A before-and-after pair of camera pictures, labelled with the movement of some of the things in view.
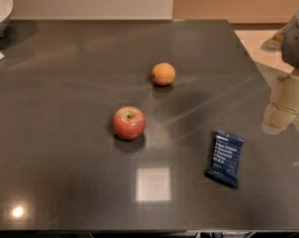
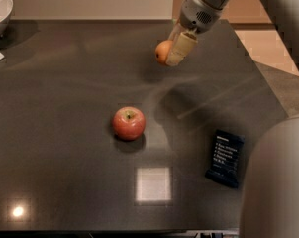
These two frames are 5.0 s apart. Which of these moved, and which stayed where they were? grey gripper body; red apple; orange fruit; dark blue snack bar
Moved: grey gripper body; orange fruit
Stayed: dark blue snack bar; red apple
